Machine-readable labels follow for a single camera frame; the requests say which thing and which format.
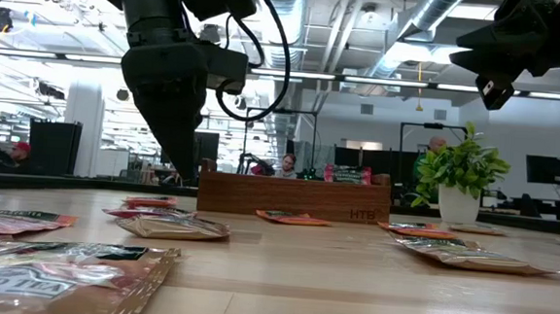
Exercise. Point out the overhead light bar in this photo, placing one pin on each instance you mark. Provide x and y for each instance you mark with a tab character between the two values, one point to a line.
338	78

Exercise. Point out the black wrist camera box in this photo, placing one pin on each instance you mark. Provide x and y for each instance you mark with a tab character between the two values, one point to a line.
229	68

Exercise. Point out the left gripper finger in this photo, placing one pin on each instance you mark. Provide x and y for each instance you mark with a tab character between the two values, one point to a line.
175	126

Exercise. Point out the orange peach tea packet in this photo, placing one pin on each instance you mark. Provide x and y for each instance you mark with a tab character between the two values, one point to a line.
419	231
295	220
150	201

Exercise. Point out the silver ventilation duct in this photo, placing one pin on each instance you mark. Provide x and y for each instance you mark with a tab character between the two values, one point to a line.
432	10
284	11

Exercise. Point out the black ceiling fixture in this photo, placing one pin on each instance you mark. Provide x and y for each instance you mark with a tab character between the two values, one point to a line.
1	19

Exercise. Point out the black background rig frame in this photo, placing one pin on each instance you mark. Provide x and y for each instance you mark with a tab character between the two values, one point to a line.
283	111
433	125

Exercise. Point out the black cabinet panel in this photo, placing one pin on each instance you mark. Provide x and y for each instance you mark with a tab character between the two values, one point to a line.
54	148

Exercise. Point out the dark background desk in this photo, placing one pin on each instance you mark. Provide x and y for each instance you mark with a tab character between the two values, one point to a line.
550	205

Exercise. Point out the green plant in white pot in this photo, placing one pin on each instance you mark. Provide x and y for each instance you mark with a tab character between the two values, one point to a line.
457	207

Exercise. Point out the yellow hanging cone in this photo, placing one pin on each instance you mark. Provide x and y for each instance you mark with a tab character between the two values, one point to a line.
418	107

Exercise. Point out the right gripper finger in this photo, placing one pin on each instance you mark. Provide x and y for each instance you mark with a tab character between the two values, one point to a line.
505	63
506	34

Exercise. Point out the red packet far left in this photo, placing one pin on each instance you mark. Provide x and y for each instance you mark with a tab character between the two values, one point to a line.
8	225

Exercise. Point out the red strawberry tea packet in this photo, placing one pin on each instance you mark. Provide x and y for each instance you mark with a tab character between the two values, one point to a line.
347	175
145	213

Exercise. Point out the white column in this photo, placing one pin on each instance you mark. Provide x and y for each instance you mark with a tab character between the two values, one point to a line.
83	130

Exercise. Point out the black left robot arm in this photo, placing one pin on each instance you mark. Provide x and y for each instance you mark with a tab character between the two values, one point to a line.
148	3

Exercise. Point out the black background robot arm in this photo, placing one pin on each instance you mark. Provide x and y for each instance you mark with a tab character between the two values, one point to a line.
253	162

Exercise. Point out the black computer monitor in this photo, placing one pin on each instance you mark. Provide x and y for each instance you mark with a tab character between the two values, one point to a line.
207	148
544	169

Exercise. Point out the wooden compartment tray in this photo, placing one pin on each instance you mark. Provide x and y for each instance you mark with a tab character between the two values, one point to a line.
292	199

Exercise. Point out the person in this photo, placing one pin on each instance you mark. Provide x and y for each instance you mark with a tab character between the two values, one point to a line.
435	144
287	164
21	153

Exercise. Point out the black partition screens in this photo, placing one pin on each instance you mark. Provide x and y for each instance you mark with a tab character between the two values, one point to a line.
387	161

